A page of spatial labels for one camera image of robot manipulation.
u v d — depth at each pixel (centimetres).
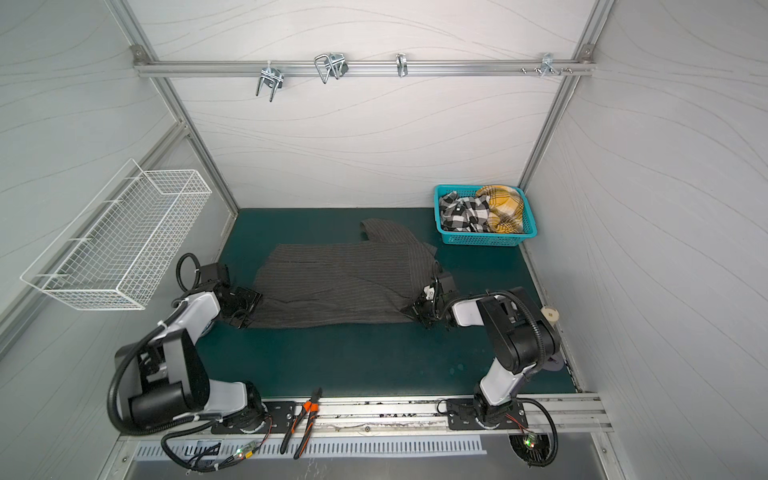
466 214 107
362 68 79
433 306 84
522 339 47
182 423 46
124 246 69
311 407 75
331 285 96
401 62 72
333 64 77
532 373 50
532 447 72
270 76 78
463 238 104
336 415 75
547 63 76
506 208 105
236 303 76
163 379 43
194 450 70
